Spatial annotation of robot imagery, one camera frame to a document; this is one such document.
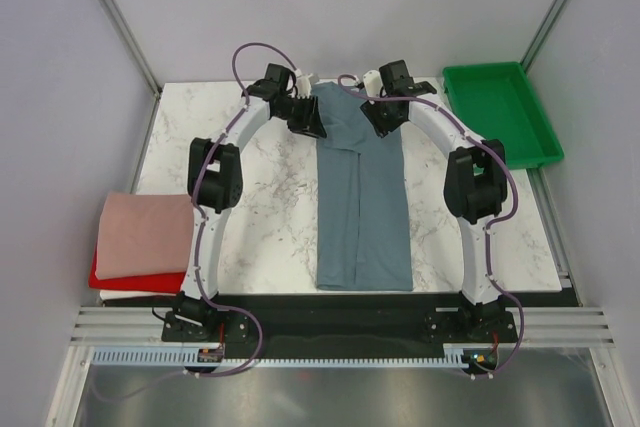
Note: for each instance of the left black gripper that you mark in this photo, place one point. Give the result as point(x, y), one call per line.
point(311, 122)

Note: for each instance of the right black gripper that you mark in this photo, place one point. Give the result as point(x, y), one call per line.
point(381, 127)

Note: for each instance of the blue grey t shirt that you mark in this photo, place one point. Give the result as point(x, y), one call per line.
point(363, 223)

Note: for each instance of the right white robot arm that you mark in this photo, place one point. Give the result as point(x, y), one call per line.
point(475, 188)

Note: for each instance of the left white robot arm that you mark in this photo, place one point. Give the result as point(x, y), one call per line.
point(215, 184)

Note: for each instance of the green plastic tray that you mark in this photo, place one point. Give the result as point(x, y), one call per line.
point(497, 101)

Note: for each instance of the pink folded t shirt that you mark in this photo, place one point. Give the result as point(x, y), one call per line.
point(142, 235)

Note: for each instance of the red folded t shirt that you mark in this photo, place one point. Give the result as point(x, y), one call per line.
point(155, 284)

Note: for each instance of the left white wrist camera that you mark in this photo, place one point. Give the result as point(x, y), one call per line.
point(304, 83)

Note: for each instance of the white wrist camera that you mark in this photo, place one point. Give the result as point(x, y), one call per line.
point(371, 84)
point(304, 83)

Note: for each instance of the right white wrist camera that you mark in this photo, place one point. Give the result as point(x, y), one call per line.
point(371, 84)

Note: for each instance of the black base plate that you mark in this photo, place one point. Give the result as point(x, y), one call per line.
point(342, 324)

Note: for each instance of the left aluminium corner post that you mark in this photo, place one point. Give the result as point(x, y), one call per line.
point(131, 45)

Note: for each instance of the aluminium corner post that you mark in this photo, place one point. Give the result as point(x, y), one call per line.
point(131, 45)
point(546, 26)

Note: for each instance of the right aluminium corner post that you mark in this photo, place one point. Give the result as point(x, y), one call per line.
point(546, 26)

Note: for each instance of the aluminium frame rail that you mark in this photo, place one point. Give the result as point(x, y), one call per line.
point(544, 327)

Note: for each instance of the light blue cable duct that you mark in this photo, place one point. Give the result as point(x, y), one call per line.
point(209, 356)

